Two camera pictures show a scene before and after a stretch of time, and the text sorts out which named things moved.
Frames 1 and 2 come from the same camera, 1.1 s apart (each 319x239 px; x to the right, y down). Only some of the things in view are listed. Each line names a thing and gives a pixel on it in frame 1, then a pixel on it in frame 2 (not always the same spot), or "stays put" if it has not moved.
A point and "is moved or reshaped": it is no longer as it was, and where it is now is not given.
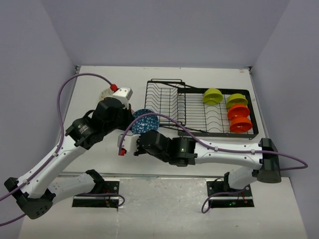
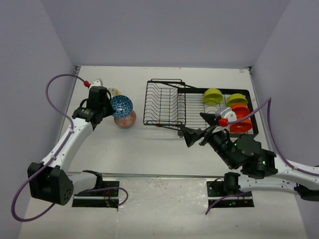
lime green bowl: x=236 y=98 stays put
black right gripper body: x=141 y=150 → x=219 y=142
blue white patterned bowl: x=145 y=123 is moved or reshaped
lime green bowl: x=213 y=96 stays put
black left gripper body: x=122 y=120 → x=106 y=107
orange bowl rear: x=238 y=109 stays put
